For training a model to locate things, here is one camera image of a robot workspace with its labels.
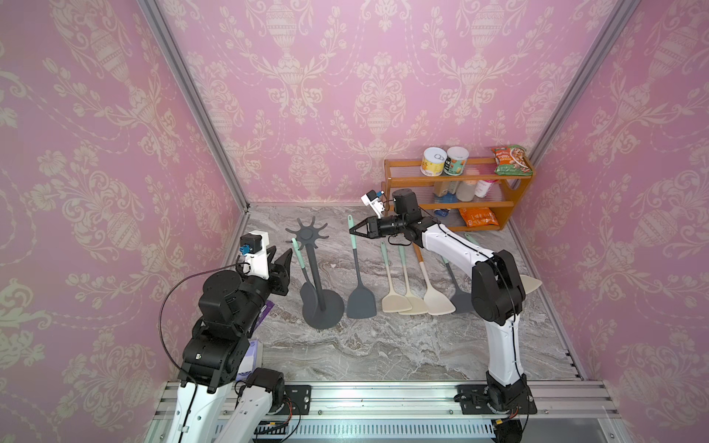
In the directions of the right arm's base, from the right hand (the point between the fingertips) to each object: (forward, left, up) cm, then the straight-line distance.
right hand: (353, 231), depth 85 cm
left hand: (-17, +15, +15) cm, 27 cm away
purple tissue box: (-32, +30, -15) cm, 46 cm away
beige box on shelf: (+20, -33, -2) cm, 39 cm away
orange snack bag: (+20, -51, -18) cm, 58 cm away
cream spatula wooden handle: (-16, -26, -20) cm, 36 cm away
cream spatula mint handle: (-18, -19, -18) cm, 32 cm away
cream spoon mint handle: (-14, -12, -21) cm, 28 cm away
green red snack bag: (+18, -52, +10) cm, 56 cm away
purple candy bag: (-16, +30, -20) cm, 39 cm away
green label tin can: (+17, -34, +12) cm, 40 cm away
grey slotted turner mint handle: (-18, -1, -13) cm, 22 cm away
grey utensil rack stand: (-16, +9, -20) cm, 27 cm away
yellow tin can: (+17, -27, +12) cm, 34 cm away
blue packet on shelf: (+22, -37, -17) cm, 46 cm away
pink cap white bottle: (+19, -47, -1) cm, 51 cm away
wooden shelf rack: (+19, -47, -8) cm, 52 cm away
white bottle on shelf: (+19, -42, -3) cm, 46 cm away
